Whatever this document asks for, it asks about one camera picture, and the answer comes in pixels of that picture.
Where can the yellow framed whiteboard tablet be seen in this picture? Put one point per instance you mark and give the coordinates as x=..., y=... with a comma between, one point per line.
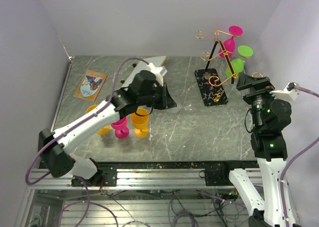
x=155, y=66

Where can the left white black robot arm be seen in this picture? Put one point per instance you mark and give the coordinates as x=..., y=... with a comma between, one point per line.
x=146, y=89

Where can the clear wine glass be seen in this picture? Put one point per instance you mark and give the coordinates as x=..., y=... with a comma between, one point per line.
x=186, y=105

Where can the orange picture book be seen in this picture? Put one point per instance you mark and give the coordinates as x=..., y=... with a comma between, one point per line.
x=90, y=85

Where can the pink wine glass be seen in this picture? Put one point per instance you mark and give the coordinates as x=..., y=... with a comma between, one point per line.
x=121, y=129
x=229, y=44

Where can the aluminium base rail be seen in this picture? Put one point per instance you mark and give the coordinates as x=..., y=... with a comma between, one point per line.
x=171, y=175

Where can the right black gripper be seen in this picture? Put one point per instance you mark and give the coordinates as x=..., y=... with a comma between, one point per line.
x=255, y=84

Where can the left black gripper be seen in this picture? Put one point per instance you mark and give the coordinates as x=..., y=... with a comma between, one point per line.
x=167, y=102

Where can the gold black wine glass rack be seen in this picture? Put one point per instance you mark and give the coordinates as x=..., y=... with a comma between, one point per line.
x=208, y=81

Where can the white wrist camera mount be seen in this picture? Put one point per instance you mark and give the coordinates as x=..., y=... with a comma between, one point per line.
x=289, y=93
x=159, y=72

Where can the yellow wine glass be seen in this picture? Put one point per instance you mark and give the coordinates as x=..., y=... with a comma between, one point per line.
x=105, y=129
x=140, y=120

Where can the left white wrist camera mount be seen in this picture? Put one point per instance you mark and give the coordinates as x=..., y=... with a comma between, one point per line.
x=159, y=72

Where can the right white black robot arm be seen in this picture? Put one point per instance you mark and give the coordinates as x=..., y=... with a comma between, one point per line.
x=271, y=113

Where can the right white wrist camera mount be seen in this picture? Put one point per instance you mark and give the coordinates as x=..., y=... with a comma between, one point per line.
x=289, y=93

